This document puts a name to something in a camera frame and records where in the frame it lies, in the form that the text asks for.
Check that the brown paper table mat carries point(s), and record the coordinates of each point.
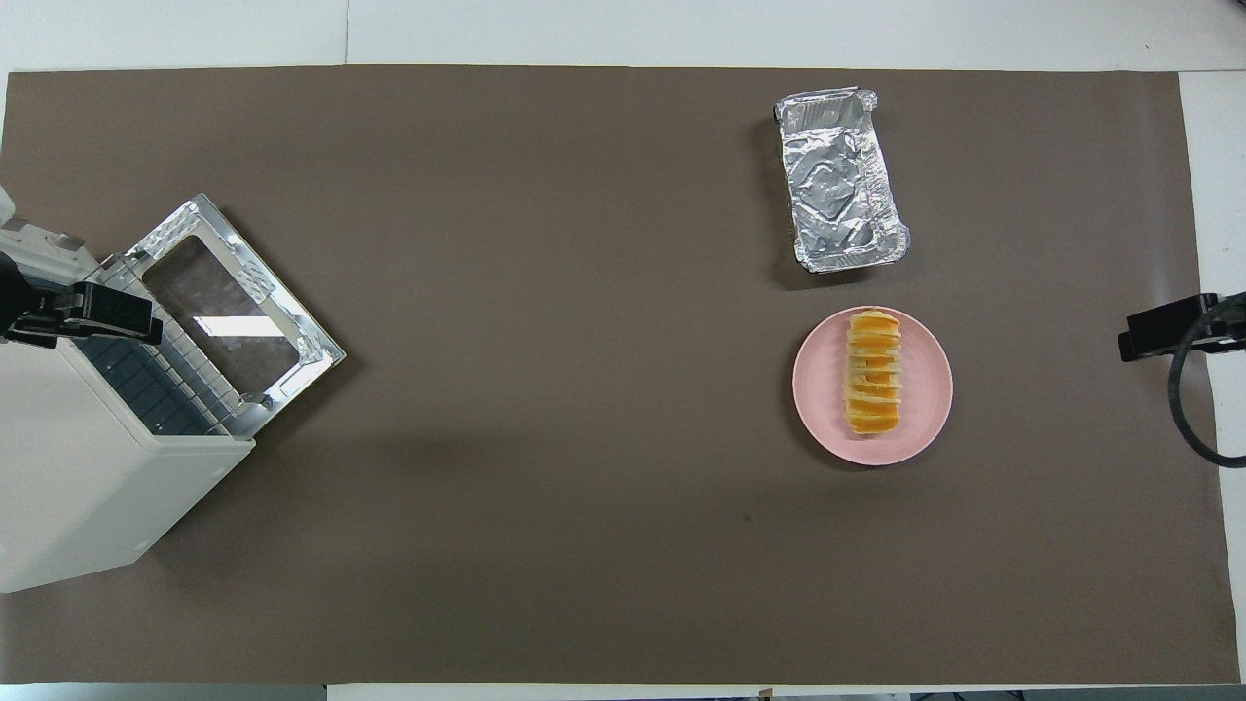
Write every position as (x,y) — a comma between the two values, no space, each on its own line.
(584,389)

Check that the sliced orange bread loaf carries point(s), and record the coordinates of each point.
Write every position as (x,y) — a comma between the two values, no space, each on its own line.
(873,375)

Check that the glass oven door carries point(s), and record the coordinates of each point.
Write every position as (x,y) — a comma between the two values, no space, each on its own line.
(224,312)

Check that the pink round plate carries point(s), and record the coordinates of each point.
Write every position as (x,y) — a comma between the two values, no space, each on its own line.
(818,389)

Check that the white toaster oven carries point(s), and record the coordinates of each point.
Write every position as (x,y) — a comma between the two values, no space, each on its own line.
(78,467)

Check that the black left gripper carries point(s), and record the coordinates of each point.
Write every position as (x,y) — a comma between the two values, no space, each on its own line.
(19,307)

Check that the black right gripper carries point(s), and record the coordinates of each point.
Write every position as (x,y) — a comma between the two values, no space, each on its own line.
(1228,321)

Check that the aluminium foil tray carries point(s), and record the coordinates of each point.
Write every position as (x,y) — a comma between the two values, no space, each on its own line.
(837,175)

